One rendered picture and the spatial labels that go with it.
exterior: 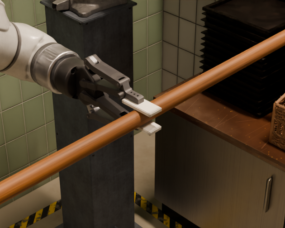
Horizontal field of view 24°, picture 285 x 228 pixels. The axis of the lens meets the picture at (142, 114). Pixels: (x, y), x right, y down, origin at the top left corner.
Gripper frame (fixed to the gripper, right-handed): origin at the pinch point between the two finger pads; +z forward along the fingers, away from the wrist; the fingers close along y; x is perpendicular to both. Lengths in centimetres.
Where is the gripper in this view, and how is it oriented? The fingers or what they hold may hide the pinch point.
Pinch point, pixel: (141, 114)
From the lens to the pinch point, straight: 115.7
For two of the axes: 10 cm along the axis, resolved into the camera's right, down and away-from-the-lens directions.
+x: -7.0, 3.8, -6.0
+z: 7.1, 3.8, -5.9
